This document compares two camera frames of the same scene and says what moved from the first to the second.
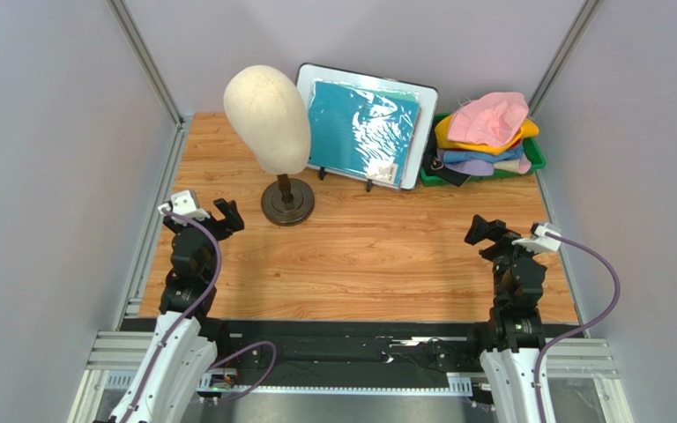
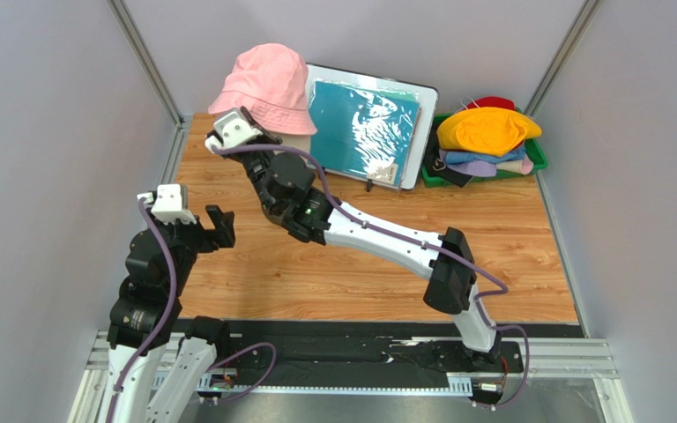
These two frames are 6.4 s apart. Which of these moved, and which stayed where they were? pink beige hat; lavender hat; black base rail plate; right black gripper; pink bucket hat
Moved: right black gripper; pink bucket hat
Stayed: pink beige hat; black base rail plate; lavender hat
